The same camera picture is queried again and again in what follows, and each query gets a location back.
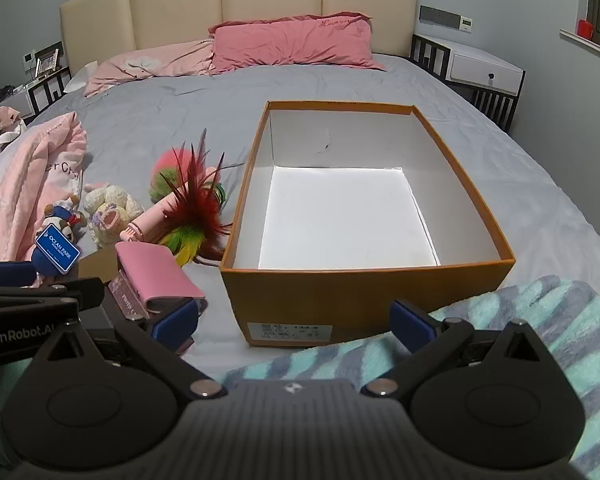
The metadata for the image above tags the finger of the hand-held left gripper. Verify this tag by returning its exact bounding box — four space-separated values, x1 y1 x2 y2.
0 260 39 289
0 278 105 320

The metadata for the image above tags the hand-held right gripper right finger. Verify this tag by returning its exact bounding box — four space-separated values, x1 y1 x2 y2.
360 299 564 401

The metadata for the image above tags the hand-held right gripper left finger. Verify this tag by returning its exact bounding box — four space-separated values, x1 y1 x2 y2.
30 290 228 402

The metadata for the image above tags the sailor bear plush keychain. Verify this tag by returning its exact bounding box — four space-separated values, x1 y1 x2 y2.
30 195 88 277

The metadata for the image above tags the mauve glitter box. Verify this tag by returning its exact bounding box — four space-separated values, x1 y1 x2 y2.
108 271 152 322

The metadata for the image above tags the pink leather wallet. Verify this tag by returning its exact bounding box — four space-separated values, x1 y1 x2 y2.
114 241 205 317

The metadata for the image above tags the pink handheld comb device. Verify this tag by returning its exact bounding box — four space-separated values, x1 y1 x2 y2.
119 167 221 246

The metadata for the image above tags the red green feather toy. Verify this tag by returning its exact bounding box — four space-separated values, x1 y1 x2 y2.
160 127 246 267

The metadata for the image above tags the orange cardboard box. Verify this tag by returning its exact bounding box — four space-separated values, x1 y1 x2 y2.
220 100 517 348

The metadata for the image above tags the white crochet bunny plush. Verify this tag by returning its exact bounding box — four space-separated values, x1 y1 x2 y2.
82 182 145 248

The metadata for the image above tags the pink peach plush toy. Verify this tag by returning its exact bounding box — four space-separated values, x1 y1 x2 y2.
147 145 228 206

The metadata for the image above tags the brown cardboard piece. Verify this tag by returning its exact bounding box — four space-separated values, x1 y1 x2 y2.
79 248 119 282

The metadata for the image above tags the pink blanket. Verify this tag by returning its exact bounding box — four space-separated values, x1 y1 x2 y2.
0 110 88 263

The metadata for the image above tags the teal striped blanket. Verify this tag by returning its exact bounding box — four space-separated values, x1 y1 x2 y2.
220 275 600 480

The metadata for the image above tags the white plush toy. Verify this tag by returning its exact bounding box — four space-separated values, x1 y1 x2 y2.
0 106 23 143

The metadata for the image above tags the white cloth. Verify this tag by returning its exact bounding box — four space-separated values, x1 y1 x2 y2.
62 60 99 94

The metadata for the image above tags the grey bed sheet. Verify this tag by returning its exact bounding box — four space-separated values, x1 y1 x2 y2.
0 52 600 396

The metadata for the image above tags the light pink pillow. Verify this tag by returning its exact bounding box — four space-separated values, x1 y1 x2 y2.
83 39 216 98

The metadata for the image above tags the white drawer nightstand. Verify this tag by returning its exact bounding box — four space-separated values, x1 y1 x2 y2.
411 34 526 133

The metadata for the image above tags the dark pink pillow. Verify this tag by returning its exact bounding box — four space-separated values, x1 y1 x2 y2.
207 11 387 76

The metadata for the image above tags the cream padded headboard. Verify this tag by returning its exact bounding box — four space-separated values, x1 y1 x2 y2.
59 0 421 78

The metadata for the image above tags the white window sill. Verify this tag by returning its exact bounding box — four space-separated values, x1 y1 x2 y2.
560 27 600 63

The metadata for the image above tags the black frame nightstand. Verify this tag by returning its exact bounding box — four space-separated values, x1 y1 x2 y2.
0 67 73 122

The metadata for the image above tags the silver photo frame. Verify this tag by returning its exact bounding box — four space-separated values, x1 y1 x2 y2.
34 47 62 77

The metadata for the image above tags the grey wall switch panel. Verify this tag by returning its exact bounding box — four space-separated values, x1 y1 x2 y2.
419 5 462 28

